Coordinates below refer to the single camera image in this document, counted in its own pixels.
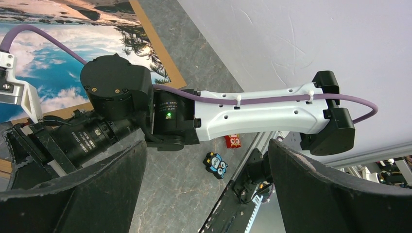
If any blue owl sticker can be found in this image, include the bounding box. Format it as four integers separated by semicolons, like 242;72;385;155
203;152;228;180

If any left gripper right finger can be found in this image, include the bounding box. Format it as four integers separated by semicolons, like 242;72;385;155
268;139;412;233

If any red owl sticker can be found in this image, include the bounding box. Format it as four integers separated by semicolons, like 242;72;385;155
224;134;241;149

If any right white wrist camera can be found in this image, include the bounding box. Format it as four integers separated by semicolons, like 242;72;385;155
0;51;43;123

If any landscape photo print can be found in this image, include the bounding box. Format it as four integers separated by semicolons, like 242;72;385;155
0;0;171;113

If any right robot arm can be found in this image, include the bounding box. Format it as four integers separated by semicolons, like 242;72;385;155
0;52;355;197

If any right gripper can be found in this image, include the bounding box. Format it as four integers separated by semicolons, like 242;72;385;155
4;123;77;190

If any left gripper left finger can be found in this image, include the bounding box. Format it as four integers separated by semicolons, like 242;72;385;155
0;141;147;233

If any brown cardboard backing board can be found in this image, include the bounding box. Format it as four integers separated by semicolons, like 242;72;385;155
0;0;188;179

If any white slotted cable duct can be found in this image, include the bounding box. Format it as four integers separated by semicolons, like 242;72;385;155
244;195;263;233

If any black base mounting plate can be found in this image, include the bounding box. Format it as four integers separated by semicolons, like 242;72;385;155
198;149;275;233

